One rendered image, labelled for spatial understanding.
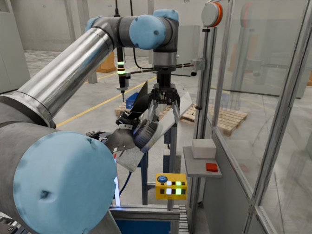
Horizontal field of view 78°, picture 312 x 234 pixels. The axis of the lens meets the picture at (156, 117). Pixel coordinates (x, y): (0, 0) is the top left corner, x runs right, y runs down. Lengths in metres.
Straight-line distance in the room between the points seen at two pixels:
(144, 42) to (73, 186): 0.35
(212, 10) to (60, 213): 1.48
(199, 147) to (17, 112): 1.32
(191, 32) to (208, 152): 6.96
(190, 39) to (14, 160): 8.07
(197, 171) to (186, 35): 7.15
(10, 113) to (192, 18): 13.27
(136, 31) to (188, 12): 13.12
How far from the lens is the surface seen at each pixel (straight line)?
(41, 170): 0.23
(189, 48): 8.24
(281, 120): 0.90
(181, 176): 1.09
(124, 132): 1.25
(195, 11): 13.48
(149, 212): 1.21
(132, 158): 1.34
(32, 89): 0.40
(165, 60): 0.59
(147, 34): 0.48
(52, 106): 0.40
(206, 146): 1.55
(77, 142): 0.24
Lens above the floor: 1.78
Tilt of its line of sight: 24 degrees down
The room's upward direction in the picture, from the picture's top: straight up
